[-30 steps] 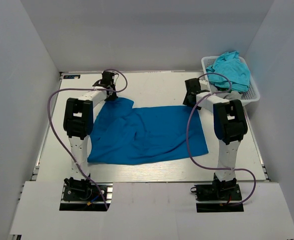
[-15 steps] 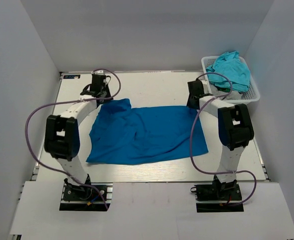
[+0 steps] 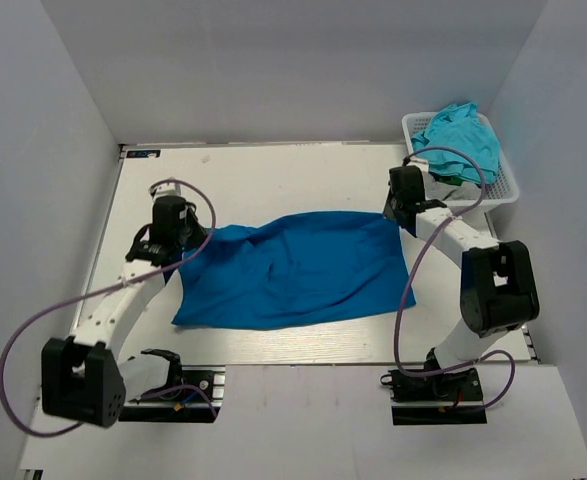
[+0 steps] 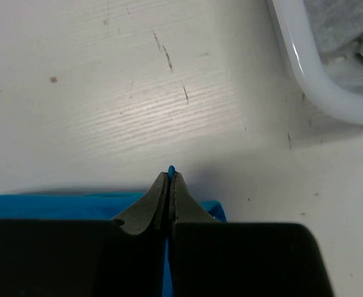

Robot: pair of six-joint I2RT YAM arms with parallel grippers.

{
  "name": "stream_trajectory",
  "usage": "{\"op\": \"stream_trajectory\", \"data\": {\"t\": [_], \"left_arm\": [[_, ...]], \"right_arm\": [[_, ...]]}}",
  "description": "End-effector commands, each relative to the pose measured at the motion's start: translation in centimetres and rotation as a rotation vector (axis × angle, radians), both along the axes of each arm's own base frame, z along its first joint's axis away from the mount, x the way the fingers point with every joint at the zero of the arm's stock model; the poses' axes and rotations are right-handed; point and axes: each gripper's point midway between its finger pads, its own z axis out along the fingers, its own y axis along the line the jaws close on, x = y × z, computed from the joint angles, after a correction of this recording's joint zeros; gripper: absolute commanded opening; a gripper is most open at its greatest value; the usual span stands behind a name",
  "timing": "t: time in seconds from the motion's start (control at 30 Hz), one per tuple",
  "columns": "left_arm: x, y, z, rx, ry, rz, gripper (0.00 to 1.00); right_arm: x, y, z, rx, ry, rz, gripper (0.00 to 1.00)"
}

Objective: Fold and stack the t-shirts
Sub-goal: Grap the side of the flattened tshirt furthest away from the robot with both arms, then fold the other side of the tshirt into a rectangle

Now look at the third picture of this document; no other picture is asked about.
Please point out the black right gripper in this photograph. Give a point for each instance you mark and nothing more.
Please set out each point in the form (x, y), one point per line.
(393, 211)

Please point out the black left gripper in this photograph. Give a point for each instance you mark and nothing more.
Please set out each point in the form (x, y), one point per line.
(193, 235)

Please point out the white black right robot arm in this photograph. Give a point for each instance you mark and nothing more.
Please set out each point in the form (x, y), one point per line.
(498, 292)

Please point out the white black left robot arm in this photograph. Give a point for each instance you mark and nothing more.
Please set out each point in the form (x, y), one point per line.
(83, 378)

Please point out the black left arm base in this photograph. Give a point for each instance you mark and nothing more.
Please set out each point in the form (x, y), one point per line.
(196, 398)

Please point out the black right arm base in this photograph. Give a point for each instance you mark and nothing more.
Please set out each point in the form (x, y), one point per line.
(450, 399)

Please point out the grey t shirt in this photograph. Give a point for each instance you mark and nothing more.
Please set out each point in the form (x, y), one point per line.
(450, 189)

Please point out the green garment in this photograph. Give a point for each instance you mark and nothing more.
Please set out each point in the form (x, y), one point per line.
(450, 177)

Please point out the light blue t shirt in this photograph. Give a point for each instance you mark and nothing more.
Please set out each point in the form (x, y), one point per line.
(457, 127)

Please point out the blue label sticker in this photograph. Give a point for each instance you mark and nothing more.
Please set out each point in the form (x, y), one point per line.
(143, 154)

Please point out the white plastic basket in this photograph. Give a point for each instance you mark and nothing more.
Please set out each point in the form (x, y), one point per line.
(504, 190)

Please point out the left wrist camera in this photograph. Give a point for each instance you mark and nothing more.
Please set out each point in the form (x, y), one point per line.
(164, 189)

